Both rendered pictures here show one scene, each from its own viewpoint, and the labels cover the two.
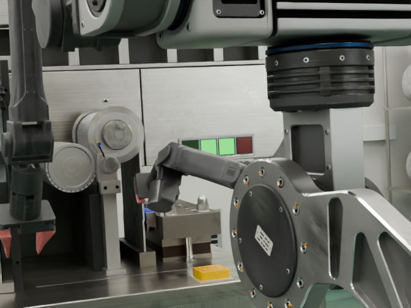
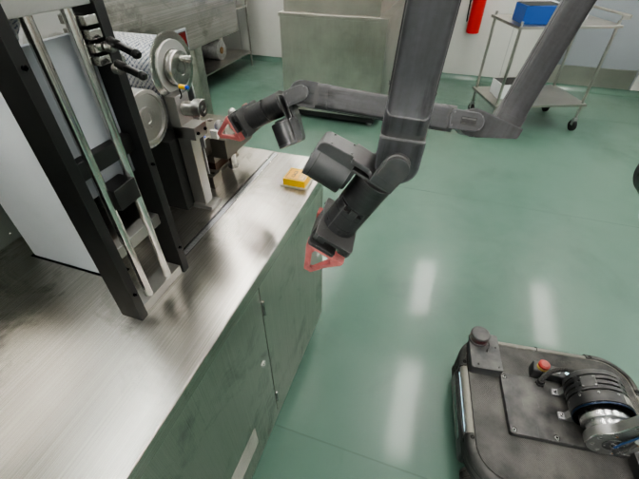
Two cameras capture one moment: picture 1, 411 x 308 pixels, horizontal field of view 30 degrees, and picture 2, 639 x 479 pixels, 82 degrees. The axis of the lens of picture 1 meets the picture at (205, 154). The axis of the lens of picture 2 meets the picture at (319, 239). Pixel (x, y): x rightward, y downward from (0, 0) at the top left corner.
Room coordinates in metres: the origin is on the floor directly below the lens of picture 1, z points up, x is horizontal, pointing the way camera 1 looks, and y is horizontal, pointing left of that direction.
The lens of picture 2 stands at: (1.17, 0.74, 1.50)
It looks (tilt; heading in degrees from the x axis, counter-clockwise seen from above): 40 degrees down; 307
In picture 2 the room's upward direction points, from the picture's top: straight up
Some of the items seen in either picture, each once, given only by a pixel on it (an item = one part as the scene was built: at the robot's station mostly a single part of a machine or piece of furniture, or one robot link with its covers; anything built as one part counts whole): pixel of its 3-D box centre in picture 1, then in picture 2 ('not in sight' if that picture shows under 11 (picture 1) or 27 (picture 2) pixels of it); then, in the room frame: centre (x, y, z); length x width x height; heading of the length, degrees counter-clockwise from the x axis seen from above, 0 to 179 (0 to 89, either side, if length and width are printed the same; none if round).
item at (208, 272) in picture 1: (211, 272); (298, 178); (1.81, 0.00, 0.91); 0.07 x 0.07 x 0.02; 19
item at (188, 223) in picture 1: (170, 217); (183, 129); (2.19, 0.11, 1.00); 0.40 x 0.16 x 0.06; 19
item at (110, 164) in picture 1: (110, 164); (200, 107); (1.90, 0.24, 1.18); 0.04 x 0.02 x 0.04; 109
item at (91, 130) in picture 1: (116, 134); (172, 67); (1.98, 0.23, 1.25); 0.15 x 0.01 x 0.15; 109
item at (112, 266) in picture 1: (110, 213); (197, 155); (1.93, 0.25, 1.05); 0.06 x 0.05 x 0.31; 19
